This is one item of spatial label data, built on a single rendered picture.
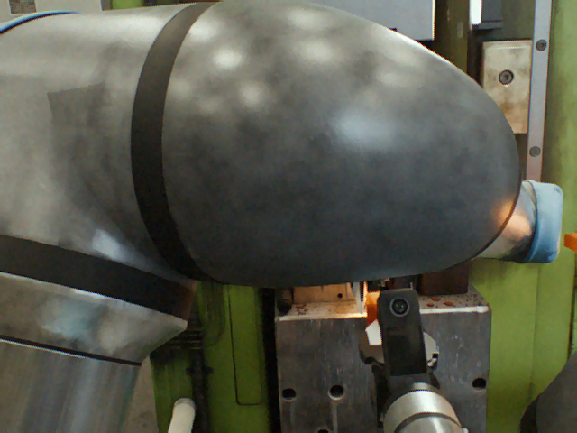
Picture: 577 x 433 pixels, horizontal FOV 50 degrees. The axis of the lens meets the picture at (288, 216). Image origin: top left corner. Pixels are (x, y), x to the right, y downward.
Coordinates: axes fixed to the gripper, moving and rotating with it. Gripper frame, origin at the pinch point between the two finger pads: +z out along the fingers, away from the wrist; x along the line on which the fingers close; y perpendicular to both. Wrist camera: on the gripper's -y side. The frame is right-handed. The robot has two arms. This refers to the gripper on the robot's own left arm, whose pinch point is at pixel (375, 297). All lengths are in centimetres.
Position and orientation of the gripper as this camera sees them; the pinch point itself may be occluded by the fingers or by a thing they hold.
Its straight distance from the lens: 95.0
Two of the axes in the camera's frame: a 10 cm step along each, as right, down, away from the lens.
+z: 0.4, 7.0, 7.1
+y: 0.4, 7.1, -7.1
